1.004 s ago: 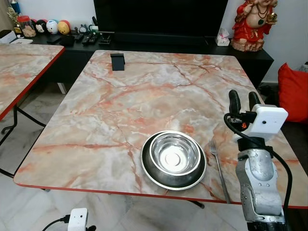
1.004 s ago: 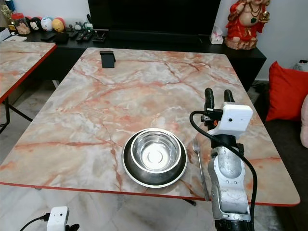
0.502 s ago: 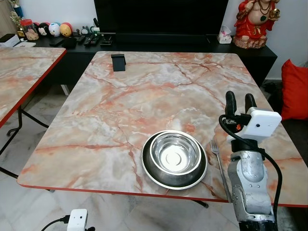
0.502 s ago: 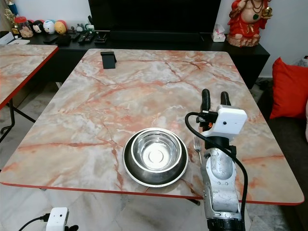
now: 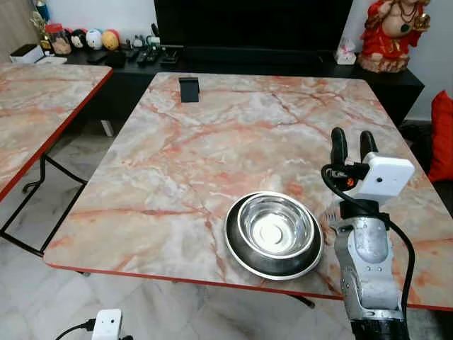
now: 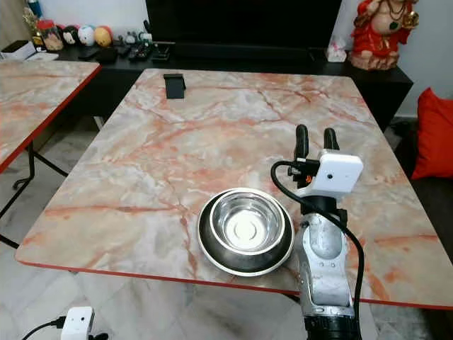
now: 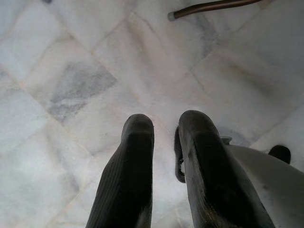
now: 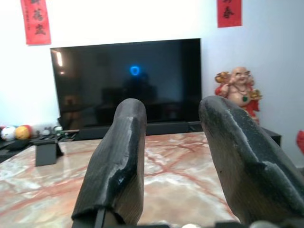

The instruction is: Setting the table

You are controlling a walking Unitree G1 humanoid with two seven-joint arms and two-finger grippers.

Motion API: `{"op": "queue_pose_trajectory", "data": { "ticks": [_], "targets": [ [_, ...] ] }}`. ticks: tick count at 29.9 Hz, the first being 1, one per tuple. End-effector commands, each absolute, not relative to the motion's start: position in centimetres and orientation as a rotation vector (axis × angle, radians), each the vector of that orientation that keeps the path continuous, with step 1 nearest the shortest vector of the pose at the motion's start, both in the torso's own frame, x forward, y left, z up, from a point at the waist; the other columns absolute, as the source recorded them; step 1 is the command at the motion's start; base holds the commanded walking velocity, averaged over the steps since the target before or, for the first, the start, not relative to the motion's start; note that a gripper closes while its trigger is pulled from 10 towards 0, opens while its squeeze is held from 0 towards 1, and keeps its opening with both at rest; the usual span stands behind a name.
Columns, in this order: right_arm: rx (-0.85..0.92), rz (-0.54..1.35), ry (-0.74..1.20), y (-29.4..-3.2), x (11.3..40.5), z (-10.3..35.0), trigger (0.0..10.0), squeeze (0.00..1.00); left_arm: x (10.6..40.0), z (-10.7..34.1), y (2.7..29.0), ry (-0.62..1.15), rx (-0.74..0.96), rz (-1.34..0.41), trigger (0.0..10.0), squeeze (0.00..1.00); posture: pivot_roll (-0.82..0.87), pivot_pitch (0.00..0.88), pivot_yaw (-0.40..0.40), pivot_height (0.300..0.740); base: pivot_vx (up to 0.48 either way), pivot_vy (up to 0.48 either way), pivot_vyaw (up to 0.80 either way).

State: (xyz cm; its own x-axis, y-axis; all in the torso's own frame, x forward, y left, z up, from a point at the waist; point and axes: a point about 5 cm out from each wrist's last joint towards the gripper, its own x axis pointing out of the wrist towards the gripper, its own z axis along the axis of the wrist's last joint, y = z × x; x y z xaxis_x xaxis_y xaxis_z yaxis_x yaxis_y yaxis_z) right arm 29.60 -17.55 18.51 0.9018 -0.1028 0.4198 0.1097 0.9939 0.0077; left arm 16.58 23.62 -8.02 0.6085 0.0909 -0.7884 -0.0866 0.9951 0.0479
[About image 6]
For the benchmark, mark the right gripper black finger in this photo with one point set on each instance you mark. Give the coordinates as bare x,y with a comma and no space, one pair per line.
302,143
331,139

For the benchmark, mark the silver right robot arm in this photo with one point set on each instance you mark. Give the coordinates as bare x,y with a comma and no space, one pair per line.
324,255

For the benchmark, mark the stainless steel bowl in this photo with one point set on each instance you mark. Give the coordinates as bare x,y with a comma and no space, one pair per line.
248,225

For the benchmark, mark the marble pattern table red edge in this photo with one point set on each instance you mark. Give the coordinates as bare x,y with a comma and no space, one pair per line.
219,134
35,106

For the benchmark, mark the red cushion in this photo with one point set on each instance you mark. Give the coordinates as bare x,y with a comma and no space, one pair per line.
435,134

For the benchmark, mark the dark sofa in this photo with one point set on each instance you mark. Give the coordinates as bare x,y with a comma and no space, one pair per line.
425,202

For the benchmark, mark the red laughing buddha statue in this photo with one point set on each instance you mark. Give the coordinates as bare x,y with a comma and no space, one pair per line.
382,35

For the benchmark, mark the black flat television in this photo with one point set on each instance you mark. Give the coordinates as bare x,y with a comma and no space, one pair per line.
244,20

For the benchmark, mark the white box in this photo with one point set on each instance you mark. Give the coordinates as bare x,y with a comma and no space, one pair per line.
16,50

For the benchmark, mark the red lidded jar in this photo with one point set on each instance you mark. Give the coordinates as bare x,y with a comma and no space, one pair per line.
50,37

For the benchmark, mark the blue bottle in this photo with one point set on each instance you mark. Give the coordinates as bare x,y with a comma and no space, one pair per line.
34,8

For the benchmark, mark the black television console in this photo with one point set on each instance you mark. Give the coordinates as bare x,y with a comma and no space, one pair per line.
127,85

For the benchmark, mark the black round toy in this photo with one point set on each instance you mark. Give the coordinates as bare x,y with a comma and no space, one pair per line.
70,36

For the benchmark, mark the white round toy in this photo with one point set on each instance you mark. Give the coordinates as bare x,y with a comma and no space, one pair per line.
86,35

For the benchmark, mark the orange round toy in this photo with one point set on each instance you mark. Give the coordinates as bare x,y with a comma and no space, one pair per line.
102,37

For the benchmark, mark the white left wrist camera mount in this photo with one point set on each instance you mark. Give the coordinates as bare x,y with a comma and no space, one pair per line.
77,322

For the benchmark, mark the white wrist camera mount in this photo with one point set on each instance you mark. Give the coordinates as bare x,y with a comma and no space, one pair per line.
338,172
77,322

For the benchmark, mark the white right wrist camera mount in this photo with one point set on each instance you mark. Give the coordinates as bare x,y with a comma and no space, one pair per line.
338,172

